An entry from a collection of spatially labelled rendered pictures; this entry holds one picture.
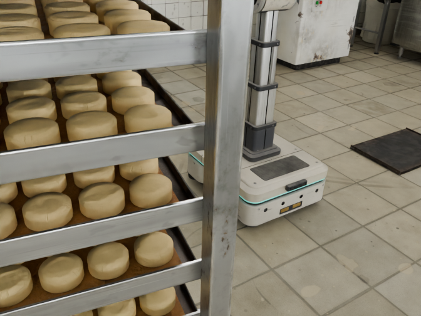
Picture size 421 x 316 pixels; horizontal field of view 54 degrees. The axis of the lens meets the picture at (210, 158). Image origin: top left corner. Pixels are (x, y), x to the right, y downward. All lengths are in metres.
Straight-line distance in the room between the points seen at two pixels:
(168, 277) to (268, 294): 1.33
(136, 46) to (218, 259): 0.25
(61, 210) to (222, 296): 0.21
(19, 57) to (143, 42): 0.10
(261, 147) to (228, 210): 1.76
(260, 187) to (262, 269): 0.37
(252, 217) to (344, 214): 0.55
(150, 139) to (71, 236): 0.13
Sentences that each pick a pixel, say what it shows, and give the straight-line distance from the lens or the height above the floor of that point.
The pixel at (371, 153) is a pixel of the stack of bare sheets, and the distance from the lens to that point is 2.99.
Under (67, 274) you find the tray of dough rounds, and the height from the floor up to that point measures 0.97.
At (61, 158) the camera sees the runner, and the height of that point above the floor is 1.14.
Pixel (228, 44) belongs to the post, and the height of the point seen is 1.24.
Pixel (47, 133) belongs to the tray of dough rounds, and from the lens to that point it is 0.42.
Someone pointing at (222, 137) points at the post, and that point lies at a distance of 0.39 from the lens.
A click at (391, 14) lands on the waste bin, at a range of 5.99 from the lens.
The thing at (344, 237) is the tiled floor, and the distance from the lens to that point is 2.19.
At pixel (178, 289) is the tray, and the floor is 0.86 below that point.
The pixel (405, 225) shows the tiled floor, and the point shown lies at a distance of 2.40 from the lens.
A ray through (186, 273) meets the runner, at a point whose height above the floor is 0.96.
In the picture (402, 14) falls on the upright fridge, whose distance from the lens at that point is 5.33.
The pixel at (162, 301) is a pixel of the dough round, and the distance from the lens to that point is 0.60.
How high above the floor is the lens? 1.33
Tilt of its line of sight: 29 degrees down
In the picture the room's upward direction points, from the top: 2 degrees clockwise
